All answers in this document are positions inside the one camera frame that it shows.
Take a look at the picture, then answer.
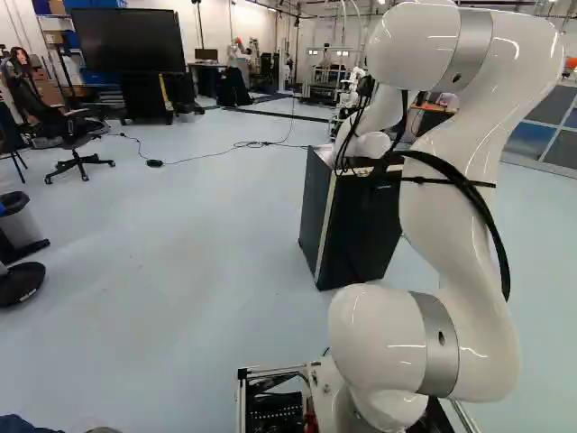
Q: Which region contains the black case with pale edges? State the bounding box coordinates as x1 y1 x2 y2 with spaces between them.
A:
298 144 405 292

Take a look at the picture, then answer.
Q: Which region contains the large black screen on stand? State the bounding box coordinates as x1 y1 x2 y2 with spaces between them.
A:
69 6 196 127

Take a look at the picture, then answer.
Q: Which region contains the black office chair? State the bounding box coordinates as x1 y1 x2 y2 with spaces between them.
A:
7 44 116 186

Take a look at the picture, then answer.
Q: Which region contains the grey bin with black lid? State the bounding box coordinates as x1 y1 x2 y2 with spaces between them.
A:
0 190 51 266

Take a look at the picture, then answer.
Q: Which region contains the round black floor base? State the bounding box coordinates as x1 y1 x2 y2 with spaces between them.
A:
0 262 48 309

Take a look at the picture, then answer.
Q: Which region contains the black floor cable with adapter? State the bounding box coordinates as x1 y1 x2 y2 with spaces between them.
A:
116 88 335 169

